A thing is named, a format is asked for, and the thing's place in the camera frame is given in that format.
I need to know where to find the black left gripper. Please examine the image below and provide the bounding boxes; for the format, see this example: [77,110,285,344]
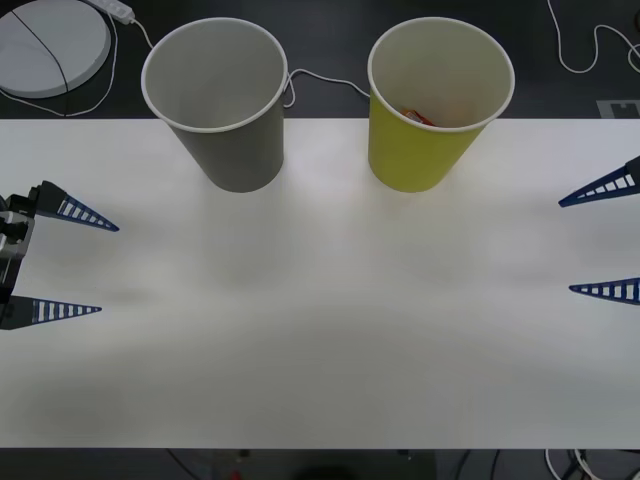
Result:
[0,180,121,332]

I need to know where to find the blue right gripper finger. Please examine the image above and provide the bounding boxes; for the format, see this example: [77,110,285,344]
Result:
[568,276,640,307]
[557,155,640,209]

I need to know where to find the orange drink can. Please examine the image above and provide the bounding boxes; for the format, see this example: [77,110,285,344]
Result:
[401,106,439,128]

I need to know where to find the grey marker plate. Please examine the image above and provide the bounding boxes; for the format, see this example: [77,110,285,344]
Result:
[596,99,640,120]

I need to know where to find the round pale grey disc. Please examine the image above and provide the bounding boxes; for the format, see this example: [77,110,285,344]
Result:
[0,0,113,99]

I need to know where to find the yellow-green plastic waste bin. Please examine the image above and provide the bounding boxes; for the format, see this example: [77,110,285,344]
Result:
[367,16,517,195]

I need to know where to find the grey plastic waste bin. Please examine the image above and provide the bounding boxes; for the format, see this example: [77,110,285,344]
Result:
[140,17,290,194]

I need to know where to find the long white looping cable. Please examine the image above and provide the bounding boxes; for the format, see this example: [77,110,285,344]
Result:
[546,0,640,75]

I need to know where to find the white cable bundle under table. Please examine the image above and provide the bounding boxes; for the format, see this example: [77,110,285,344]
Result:
[543,448,604,480]

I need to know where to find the thin black cable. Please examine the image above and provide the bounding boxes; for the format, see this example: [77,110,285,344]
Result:
[9,8,70,117]

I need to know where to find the thin white cable around disc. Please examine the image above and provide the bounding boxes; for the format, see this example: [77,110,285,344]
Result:
[0,9,120,119]

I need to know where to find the white power strip cable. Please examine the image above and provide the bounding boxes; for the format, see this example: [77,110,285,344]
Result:
[130,16,373,109]

